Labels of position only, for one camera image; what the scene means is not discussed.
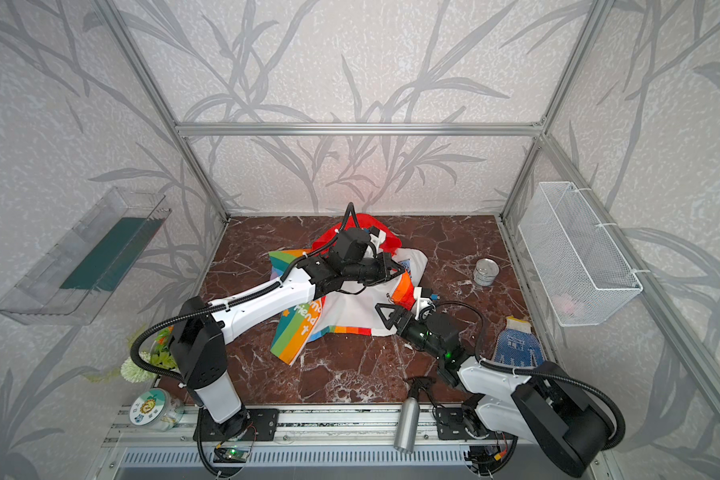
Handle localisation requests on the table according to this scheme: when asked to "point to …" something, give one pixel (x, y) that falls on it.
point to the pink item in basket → (563, 302)
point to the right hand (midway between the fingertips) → (382, 304)
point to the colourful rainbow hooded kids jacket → (367, 311)
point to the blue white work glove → (517, 345)
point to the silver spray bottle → (408, 416)
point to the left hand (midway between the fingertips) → (410, 264)
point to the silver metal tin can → (485, 272)
